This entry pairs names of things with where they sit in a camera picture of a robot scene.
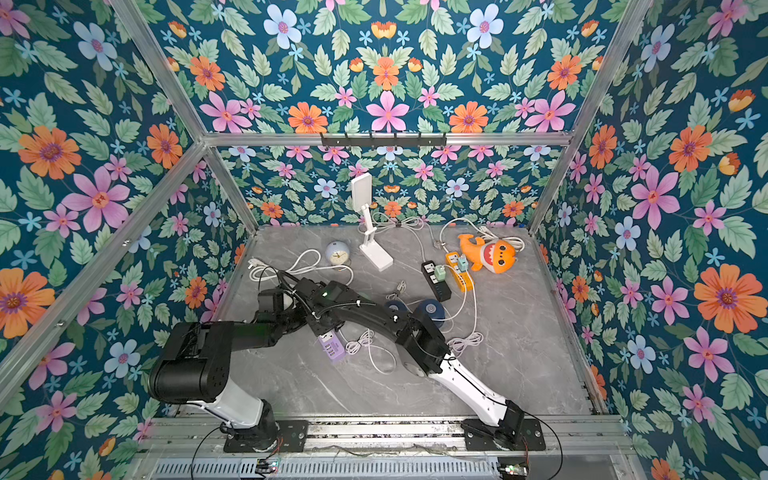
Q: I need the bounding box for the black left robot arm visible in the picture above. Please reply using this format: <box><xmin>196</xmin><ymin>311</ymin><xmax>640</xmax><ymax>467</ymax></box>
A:
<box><xmin>148</xmin><ymin>289</ymin><xmax>306</xmax><ymax>430</ymax></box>

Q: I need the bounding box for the dark blue meat grinder front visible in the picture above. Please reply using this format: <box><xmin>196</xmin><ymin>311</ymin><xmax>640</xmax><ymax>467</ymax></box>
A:
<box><xmin>416</xmin><ymin>299</ymin><xmax>447</xmax><ymax>329</ymax></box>

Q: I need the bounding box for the black power strip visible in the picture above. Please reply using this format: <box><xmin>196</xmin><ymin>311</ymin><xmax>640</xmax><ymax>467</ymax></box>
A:
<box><xmin>421</xmin><ymin>260</ymin><xmax>452</xmax><ymax>302</ymax></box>

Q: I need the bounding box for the dark blue meat grinder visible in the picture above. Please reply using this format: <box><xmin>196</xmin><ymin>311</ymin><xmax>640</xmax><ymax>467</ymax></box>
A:
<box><xmin>416</xmin><ymin>299</ymin><xmax>447</xmax><ymax>329</ymax></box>
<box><xmin>385</xmin><ymin>300</ymin><xmax>410</xmax><ymax>319</ymax></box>

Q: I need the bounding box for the orange shark plush toy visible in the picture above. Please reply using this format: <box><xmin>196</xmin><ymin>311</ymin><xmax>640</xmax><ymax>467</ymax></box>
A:
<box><xmin>458</xmin><ymin>234</ymin><xmax>517</xmax><ymax>274</ymax></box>

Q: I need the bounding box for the orange power strip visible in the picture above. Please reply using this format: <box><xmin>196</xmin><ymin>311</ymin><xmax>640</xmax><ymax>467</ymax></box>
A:
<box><xmin>445</xmin><ymin>252</ymin><xmax>474</xmax><ymax>293</ymax></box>

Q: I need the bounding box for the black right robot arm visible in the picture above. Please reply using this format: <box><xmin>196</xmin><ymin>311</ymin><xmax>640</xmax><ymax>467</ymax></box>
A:
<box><xmin>288</xmin><ymin>278</ymin><xmax>524</xmax><ymax>448</ymax></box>

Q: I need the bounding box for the white power strip cord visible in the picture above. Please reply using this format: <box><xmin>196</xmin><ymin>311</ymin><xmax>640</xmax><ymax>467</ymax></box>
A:
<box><xmin>439</xmin><ymin>217</ymin><xmax>526</xmax><ymax>253</ymax></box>

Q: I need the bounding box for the purple power strip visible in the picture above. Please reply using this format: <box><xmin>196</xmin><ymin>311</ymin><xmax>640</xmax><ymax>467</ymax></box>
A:
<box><xmin>318</xmin><ymin>330</ymin><xmax>347</xmax><ymax>363</ymax></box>

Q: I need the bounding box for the white folding desk lamp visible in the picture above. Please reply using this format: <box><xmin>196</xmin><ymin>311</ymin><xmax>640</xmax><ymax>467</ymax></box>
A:
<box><xmin>350</xmin><ymin>173</ymin><xmax>394</xmax><ymax>272</ymax></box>

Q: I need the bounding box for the round blue alarm clock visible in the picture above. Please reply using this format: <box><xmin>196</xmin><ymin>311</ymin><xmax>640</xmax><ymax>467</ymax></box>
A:
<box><xmin>325</xmin><ymin>240</ymin><xmax>350</xmax><ymax>266</ymax></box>

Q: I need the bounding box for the white purple strip cord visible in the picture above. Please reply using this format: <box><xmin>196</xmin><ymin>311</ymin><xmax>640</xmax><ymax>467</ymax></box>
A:
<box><xmin>247</xmin><ymin>248</ymin><xmax>355</xmax><ymax>286</ymax></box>

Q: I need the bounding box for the teal USB charger adapter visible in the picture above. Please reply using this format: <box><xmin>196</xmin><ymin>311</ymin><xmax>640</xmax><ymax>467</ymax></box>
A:
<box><xmin>457</xmin><ymin>255</ymin><xmax>469</xmax><ymax>272</ymax></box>

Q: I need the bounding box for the green USB charger adapter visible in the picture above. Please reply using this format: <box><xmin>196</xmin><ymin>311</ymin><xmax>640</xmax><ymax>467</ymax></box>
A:
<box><xmin>434</xmin><ymin>265</ymin><xmax>447</xmax><ymax>282</ymax></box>

